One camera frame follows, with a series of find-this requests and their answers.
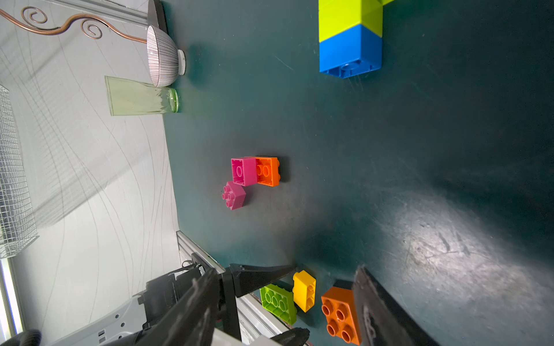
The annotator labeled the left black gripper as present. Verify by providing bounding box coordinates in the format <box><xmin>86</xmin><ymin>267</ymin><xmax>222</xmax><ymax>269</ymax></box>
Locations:
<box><xmin>139</xmin><ymin>253</ymin><xmax>310</xmax><ymax>346</ymax></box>

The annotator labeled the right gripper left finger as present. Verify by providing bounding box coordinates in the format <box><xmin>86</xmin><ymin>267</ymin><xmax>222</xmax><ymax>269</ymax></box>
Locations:
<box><xmin>109</xmin><ymin>268</ymin><xmax>219</xmax><ymax>345</ymax></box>

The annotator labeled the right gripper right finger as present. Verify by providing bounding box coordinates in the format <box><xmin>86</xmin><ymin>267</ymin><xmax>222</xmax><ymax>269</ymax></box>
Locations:
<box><xmin>352</xmin><ymin>265</ymin><xmax>439</xmax><ymax>346</ymax></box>

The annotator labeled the wide lime green brick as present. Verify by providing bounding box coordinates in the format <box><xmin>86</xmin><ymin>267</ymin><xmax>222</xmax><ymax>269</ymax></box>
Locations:
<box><xmin>260</xmin><ymin>284</ymin><xmax>297</xmax><ymax>325</ymax></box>

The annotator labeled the yellow brick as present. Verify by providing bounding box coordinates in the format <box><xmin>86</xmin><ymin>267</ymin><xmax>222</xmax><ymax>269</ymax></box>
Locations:
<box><xmin>293</xmin><ymin>270</ymin><xmax>316</xmax><ymax>312</ymax></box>

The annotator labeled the magenta brick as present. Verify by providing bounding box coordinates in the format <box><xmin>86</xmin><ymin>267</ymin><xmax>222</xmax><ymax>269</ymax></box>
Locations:
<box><xmin>222</xmin><ymin>182</ymin><xmax>246</xmax><ymax>210</ymax></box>
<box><xmin>231</xmin><ymin>157</ymin><xmax>258</xmax><ymax>187</ymax></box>

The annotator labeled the orange 2x3 brick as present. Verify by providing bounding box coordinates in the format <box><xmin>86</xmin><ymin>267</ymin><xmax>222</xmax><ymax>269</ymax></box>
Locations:
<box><xmin>255</xmin><ymin>157</ymin><xmax>281</xmax><ymax>187</ymax></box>

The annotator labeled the blue brick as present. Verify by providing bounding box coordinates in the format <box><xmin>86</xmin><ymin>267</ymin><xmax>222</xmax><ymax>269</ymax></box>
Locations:
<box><xmin>320</xmin><ymin>25</ymin><xmax>383</xmax><ymax>79</ymax></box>

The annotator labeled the long lime green brick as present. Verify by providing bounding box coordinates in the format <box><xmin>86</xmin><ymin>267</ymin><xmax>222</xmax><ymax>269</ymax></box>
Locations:
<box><xmin>318</xmin><ymin>0</ymin><xmax>392</xmax><ymax>43</ymax></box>

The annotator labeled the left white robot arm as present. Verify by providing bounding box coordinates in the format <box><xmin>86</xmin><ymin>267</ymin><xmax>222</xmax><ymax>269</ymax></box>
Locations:
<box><xmin>56</xmin><ymin>252</ymin><xmax>295</xmax><ymax>345</ymax></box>

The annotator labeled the dark orange brick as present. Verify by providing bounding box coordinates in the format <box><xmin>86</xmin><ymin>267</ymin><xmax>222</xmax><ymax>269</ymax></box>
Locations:
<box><xmin>321</xmin><ymin>286</ymin><xmax>362</xmax><ymax>345</ymax></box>

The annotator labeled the green plastic cup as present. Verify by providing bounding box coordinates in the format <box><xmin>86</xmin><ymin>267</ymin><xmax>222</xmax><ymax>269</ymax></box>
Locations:
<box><xmin>105</xmin><ymin>76</ymin><xmax>180</xmax><ymax>116</ymax></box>

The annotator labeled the striped ceramic bowl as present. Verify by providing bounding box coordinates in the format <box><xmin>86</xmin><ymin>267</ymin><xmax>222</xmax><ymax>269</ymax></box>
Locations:
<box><xmin>147</xmin><ymin>25</ymin><xmax>186</xmax><ymax>87</ymax></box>

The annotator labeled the metal hook stand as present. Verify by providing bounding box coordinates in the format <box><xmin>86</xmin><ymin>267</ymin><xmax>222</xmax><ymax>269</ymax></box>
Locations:
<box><xmin>1</xmin><ymin>1</ymin><xmax>168</xmax><ymax>43</ymax></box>

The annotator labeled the white wire basket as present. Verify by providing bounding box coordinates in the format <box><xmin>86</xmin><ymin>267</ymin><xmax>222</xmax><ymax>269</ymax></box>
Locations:
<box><xmin>1</xmin><ymin>87</ymin><xmax>38</xmax><ymax>259</ymax></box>

